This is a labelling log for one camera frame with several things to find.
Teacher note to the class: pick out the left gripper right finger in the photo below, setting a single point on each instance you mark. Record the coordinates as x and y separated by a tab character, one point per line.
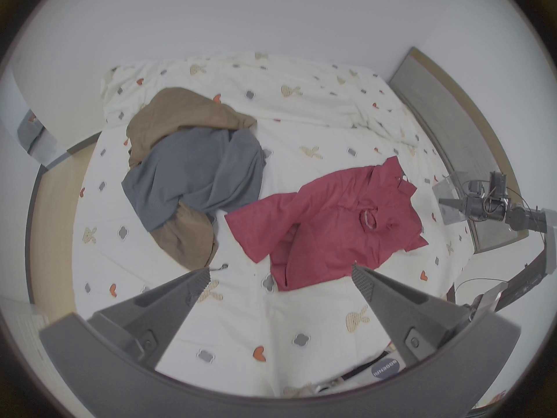
409	320

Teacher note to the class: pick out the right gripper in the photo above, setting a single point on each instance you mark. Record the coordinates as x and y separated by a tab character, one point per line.
475	207

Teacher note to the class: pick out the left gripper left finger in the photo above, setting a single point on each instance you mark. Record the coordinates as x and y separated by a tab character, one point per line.
143	320

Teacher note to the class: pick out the red shirt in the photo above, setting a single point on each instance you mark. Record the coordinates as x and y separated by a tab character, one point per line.
326	224

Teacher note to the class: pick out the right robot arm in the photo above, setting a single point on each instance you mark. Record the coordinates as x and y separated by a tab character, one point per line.
522	220

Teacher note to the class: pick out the bed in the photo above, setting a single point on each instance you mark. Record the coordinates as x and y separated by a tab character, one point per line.
283	320

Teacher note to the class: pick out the grey garment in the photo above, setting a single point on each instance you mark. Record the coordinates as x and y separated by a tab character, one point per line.
196	176

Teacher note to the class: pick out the tan garment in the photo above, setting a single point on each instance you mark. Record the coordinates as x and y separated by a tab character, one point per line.
174	111

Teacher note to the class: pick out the cream printed quilt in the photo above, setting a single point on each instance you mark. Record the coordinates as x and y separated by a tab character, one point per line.
283	76

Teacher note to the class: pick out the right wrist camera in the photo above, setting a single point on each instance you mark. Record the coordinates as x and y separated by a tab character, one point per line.
498	183

